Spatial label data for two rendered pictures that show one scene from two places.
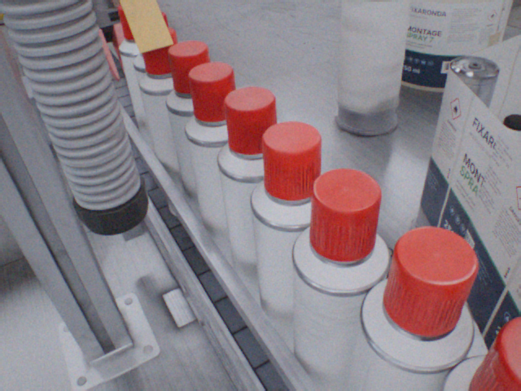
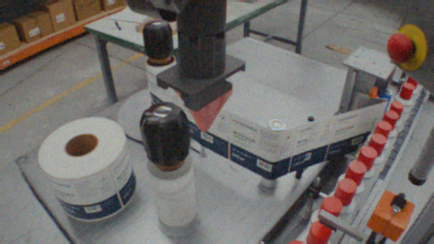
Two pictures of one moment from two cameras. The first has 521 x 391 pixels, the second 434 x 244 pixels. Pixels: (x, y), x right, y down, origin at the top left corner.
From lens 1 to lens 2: 72 cm
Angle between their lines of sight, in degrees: 81
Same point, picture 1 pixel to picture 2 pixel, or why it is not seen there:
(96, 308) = not seen: outside the picture
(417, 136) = not seen: hidden behind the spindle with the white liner
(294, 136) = (368, 151)
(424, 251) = (385, 126)
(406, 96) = (144, 200)
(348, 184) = (377, 138)
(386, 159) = (219, 205)
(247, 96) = (356, 167)
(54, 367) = not seen: outside the picture
